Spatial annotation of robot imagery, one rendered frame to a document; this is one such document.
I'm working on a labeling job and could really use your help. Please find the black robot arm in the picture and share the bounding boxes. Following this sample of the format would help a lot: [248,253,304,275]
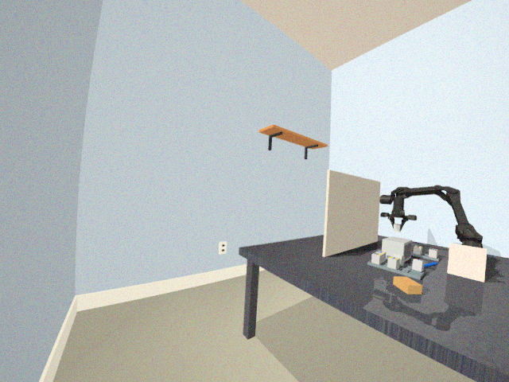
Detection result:
[379,185,483,248]

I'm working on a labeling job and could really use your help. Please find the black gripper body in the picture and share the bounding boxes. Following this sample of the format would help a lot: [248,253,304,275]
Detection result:
[380,205,417,220]

